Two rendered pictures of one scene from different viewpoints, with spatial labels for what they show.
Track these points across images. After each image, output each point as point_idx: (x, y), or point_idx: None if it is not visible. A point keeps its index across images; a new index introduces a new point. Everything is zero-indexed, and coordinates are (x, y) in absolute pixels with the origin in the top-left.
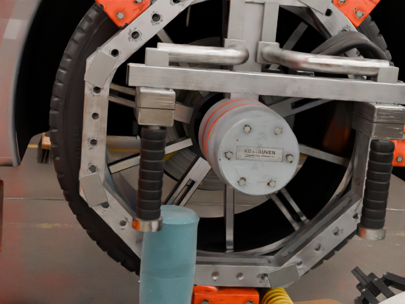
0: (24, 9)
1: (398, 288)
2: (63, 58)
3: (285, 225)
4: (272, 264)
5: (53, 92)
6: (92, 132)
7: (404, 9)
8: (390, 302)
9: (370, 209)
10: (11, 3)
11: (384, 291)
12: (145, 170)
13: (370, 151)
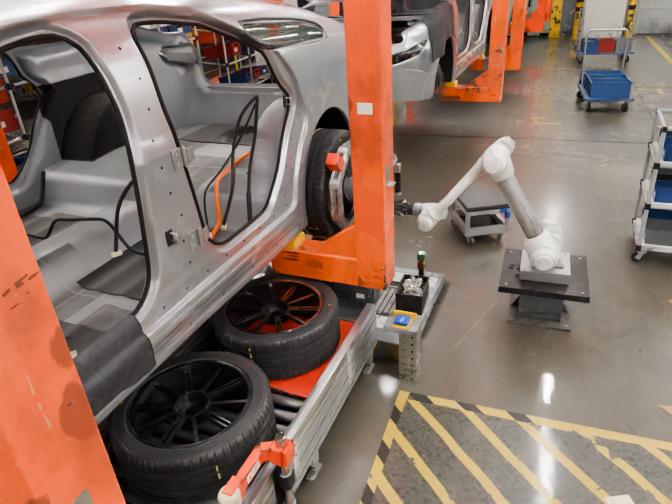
0: (304, 177)
1: (395, 203)
2: (320, 186)
3: (346, 204)
4: None
5: (320, 197)
6: (341, 202)
7: (346, 129)
8: (444, 201)
9: (399, 188)
10: (302, 177)
11: (396, 205)
12: None
13: (396, 175)
